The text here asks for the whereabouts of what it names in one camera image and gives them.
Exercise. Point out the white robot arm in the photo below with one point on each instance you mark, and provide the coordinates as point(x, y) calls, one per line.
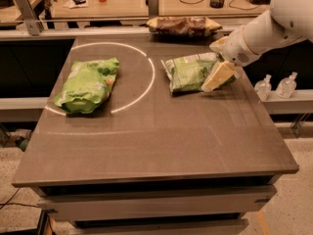
point(286, 22)

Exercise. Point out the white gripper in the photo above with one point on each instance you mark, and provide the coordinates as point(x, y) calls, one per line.
point(235, 49)

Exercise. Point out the metal bracket post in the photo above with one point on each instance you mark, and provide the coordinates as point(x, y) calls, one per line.
point(152, 8)
point(33, 24)

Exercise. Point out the green jalapeno chip bag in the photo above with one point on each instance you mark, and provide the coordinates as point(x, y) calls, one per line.
point(188, 73)

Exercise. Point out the metal bracket post middle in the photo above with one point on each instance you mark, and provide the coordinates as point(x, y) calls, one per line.
point(152, 8)

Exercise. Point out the black mesh pen holder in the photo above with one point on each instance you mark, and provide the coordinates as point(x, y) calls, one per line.
point(216, 3)

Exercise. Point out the metal bracket post left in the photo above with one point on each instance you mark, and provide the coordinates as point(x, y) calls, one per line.
point(33, 24)

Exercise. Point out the grey table drawer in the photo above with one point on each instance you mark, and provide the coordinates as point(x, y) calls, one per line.
point(157, 203)

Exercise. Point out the brown chip bag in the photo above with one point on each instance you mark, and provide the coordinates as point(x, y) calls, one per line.
point(183, 26)

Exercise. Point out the clear sanitizer bottle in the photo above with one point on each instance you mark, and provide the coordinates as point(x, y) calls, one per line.
point(286, 86)
point(263, 87)

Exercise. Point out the bright green rice chip bag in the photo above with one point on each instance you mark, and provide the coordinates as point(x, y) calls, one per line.
point(88, 85)

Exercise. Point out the lower grey drawer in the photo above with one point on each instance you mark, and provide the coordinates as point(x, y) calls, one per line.
point(216, 227)

